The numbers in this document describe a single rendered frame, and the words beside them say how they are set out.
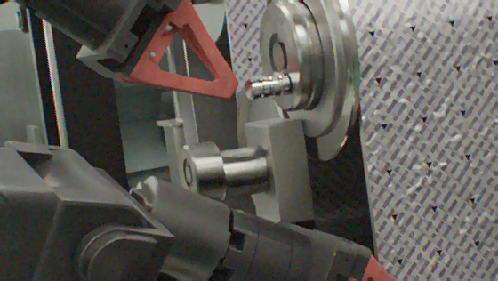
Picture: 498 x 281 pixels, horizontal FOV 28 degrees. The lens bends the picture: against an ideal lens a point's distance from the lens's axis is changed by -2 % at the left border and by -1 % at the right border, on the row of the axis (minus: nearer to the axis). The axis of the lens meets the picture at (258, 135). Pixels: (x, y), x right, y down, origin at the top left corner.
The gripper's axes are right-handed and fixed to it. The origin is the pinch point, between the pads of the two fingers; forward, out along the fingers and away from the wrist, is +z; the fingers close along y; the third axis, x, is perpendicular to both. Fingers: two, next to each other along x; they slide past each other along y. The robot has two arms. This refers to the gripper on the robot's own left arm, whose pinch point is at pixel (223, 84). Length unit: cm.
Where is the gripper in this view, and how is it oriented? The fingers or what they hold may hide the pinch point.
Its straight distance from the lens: 70.9
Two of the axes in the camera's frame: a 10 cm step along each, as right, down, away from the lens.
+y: 3.6, 0.4, -9.3
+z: 8.0, 5.1, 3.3
